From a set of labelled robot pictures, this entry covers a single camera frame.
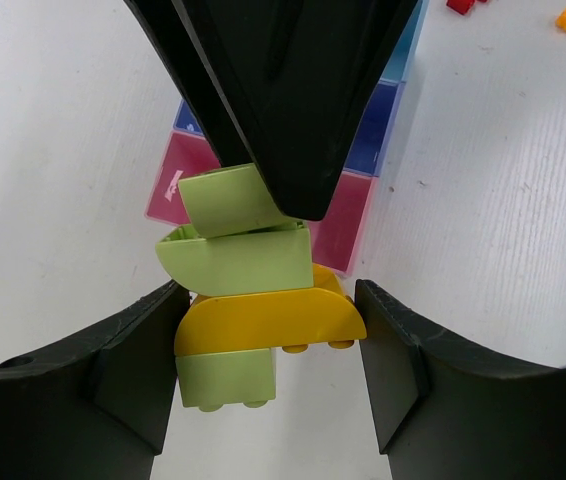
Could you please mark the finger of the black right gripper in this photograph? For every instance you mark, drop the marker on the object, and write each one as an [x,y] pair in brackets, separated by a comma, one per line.
[279,84]

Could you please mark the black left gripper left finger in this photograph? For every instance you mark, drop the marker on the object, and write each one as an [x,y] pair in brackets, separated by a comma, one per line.
[95,404]

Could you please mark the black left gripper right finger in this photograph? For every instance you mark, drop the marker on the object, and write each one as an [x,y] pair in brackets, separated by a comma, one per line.
[445,407]

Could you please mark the light green curved lego top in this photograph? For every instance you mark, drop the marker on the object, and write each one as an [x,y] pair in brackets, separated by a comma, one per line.
[228,201]

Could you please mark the light green curved lego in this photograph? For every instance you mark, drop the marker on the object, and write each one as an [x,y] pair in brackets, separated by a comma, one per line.
[272,259]
[228,201]

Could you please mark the dark blue plastic bin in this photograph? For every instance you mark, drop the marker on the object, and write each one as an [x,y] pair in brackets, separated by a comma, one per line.
[373,130]

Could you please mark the light blue plastic bin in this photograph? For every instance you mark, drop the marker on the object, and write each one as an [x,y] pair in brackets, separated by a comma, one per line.
[399,63]

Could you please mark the pink plastic bin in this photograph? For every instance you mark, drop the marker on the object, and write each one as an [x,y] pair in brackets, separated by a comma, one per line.
[334,239]

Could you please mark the red lego brick lower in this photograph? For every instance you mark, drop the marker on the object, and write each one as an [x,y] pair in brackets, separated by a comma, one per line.
[461,7]

